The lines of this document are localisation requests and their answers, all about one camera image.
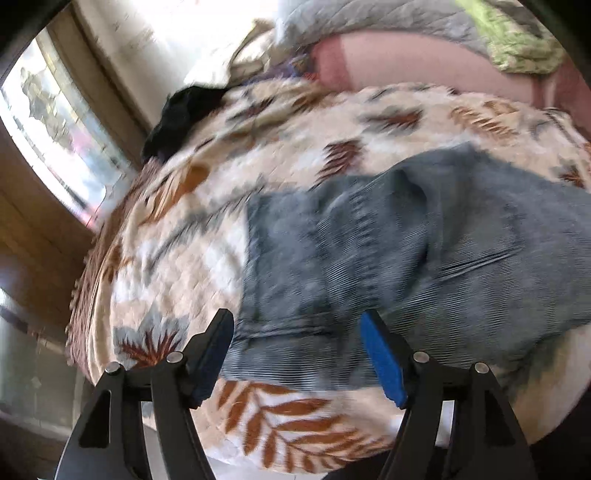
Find leaf-patterned beige blanket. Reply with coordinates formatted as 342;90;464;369
67;79;590;474

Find black garment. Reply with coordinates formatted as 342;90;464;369
140;84;229;164

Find blue denim jeans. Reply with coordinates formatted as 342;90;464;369
221;144;590;391

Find green patterned folded blanket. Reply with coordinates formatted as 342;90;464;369
457;0;565;75

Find grey quilted pillow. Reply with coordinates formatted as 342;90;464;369
276;0;488;56

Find cream white pillow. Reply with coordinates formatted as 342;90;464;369
226;19;286;87

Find stained glass wooden door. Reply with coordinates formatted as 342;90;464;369
1;1;145;470

